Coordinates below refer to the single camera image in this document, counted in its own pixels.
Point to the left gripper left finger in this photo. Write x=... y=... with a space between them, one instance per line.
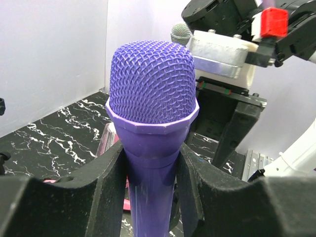
x=86 y=203

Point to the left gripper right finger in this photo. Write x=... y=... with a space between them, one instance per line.
x=216 y=204

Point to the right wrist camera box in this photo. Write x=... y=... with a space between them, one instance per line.
x=222 y=58

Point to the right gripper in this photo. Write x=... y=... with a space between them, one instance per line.
x=220 y=117

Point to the purple plastic microphone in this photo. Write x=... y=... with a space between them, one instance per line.
x=152 y=104

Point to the glitter purple microphone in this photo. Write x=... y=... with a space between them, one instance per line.
x=180 y=33

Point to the pink metronome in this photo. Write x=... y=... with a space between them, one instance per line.
x=108 y=138

